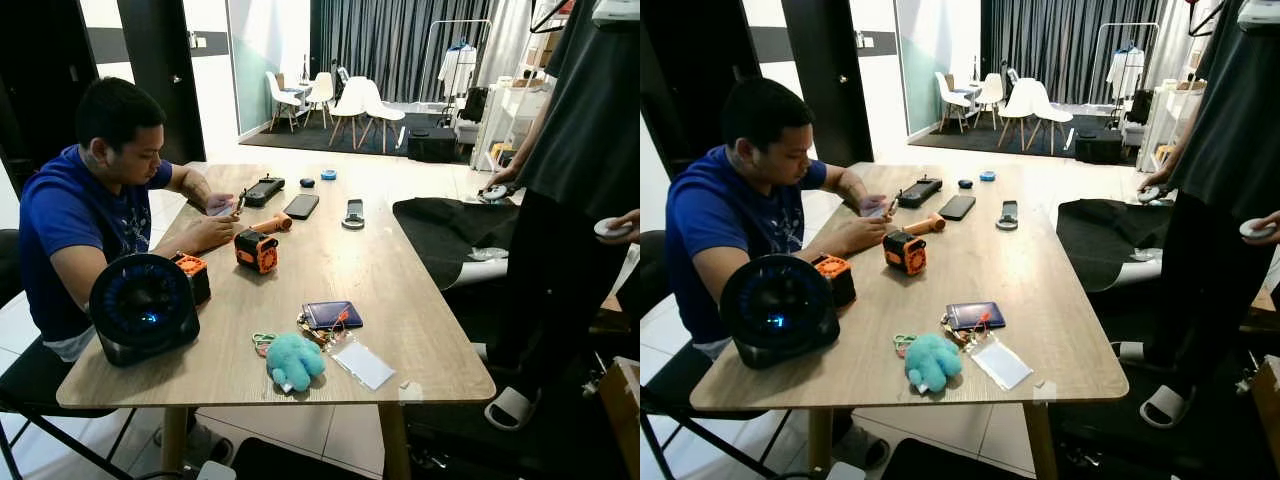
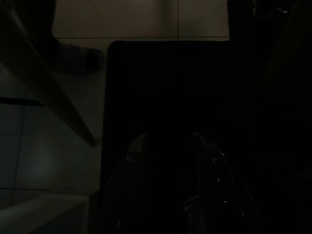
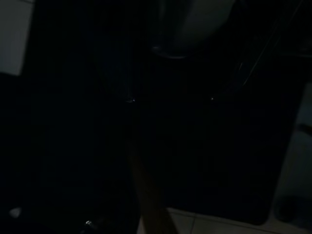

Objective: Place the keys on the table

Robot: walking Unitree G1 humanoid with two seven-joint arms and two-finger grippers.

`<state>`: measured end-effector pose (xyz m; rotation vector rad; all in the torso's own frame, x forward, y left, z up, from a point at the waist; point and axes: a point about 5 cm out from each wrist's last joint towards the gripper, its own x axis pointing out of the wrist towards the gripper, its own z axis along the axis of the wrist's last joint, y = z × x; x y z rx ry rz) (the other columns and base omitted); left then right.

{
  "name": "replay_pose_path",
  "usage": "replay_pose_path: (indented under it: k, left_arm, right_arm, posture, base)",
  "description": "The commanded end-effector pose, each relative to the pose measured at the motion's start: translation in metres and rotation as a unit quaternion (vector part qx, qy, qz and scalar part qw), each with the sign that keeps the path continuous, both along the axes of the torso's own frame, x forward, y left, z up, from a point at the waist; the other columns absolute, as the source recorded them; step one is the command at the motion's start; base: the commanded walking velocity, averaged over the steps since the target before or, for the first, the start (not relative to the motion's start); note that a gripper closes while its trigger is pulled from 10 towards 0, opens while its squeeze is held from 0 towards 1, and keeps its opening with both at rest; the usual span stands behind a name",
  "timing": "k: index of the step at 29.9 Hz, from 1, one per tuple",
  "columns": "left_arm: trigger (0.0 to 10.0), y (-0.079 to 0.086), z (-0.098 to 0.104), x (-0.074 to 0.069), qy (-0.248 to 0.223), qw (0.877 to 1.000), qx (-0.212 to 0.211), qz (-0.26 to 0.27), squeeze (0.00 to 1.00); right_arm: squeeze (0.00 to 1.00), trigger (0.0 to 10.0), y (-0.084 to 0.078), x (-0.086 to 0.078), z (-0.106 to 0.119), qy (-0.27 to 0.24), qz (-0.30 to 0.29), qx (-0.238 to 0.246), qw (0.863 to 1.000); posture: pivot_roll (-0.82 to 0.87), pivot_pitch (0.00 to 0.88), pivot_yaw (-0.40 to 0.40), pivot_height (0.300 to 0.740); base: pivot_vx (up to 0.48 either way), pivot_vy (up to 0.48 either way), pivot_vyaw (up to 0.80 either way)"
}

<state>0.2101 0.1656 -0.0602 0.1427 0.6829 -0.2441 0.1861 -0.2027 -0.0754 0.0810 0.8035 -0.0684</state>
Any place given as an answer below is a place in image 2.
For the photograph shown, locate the grey slipper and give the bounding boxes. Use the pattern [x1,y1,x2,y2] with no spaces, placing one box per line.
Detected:
[56,43,103,76]

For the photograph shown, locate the seated person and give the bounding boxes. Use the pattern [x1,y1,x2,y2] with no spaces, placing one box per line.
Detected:
[14,0,60,51]

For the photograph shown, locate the black floor mat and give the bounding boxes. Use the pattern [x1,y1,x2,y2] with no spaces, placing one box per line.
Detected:
[101,40,247,234]

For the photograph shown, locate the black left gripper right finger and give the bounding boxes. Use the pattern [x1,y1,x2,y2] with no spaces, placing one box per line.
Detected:
[193,133,267,234]

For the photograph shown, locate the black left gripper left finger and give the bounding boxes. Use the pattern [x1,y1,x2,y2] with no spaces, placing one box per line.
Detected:
[102,133,149,234]

